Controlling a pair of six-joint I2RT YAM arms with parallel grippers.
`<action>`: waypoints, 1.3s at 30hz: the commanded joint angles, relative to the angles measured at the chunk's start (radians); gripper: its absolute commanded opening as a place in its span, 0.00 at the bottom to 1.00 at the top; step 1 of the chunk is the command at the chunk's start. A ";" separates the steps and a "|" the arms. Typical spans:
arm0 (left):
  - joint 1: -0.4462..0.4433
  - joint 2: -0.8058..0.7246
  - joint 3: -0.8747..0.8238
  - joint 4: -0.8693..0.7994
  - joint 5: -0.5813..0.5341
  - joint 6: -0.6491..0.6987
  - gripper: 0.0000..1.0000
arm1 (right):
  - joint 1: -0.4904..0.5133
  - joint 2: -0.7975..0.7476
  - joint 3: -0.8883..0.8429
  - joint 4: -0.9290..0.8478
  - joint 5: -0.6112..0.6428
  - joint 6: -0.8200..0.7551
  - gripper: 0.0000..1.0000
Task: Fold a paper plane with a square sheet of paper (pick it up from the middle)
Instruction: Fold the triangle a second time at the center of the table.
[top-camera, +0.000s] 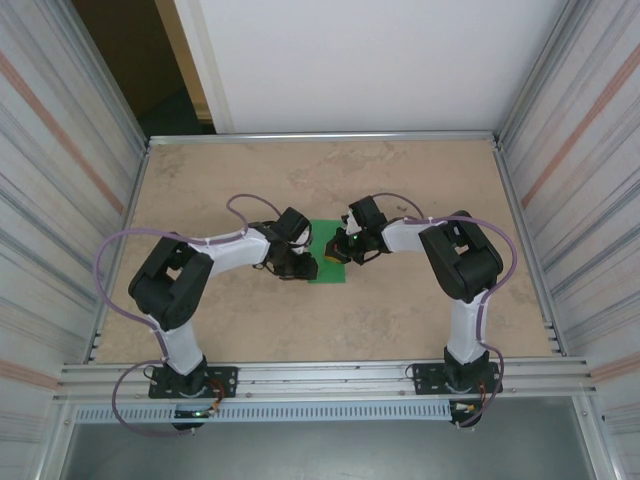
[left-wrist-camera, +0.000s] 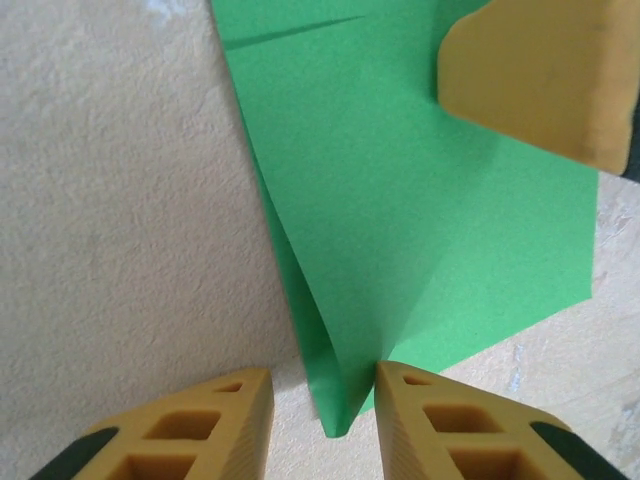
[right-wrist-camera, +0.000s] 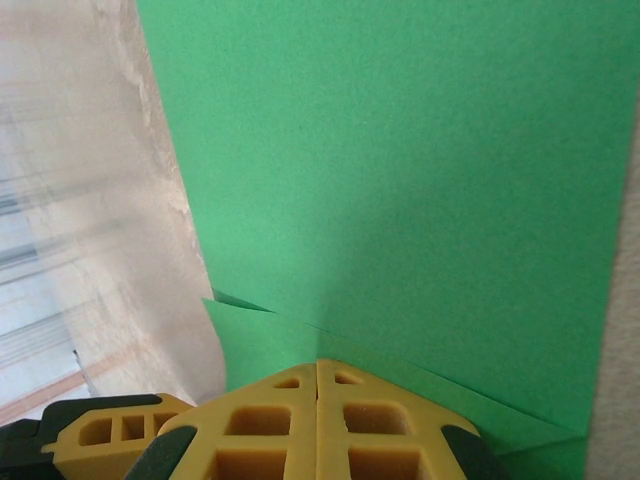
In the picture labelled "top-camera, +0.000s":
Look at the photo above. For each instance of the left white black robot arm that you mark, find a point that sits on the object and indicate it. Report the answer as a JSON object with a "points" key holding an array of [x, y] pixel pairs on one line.
{"points": [[170, 285]]}

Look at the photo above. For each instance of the white door frame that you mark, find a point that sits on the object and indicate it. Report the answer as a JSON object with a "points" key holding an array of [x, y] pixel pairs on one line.
{"points": [[206, 65]]}

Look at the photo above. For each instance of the aluminium table edge rail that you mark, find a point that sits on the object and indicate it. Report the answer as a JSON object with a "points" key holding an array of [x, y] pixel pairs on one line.
{"points": [[325, 137]]}

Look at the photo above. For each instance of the small circuit board with LED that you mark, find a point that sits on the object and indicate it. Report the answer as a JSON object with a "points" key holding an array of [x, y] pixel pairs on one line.
{"points": [[192, 414]]}

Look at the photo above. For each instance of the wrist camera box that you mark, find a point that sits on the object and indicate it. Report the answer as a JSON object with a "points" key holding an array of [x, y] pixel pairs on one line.
{"points": [[350, 222], [301, 240]]}

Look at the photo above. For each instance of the grey metal lower panel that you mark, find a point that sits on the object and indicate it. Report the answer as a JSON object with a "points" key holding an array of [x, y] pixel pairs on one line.
{"points": [[325, 452]]}

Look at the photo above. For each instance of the aluminium table side rail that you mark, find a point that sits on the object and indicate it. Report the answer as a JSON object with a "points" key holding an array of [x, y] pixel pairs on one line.
{"points": [[136, 187], [510, 190]]}

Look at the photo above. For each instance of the long aluminium mounting rail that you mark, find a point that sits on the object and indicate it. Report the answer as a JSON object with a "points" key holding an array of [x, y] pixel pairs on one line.
{"points": [[325, 380]]}

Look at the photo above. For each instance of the green paper sheet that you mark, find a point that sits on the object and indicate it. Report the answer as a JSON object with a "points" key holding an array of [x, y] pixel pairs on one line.
{"points": [[330, 272]]}

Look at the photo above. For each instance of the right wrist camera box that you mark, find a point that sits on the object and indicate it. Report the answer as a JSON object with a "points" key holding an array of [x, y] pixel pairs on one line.
{"points": [[350, 222]]}

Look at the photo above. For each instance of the aluminium frame post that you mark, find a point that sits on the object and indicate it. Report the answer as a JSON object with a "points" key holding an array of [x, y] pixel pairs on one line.
{"points": [[532, 75]]}

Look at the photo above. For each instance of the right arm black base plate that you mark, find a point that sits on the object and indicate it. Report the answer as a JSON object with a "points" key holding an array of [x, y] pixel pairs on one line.
{"points": [[425, 375]]}

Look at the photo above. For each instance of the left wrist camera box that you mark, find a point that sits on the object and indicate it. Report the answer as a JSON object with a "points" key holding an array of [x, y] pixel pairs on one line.
{"points": [[301, 240]]}

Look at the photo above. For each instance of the tan wooden door edge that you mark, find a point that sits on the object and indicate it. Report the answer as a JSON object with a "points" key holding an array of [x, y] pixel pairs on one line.
{"points": [[181, 50]]}

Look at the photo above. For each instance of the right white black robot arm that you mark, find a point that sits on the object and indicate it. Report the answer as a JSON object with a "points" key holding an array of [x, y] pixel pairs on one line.
{"points": [[465, 260]]}

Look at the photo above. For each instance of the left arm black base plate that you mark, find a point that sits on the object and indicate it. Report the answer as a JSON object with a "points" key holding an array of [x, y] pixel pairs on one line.
{"points": [[225, 377]]}

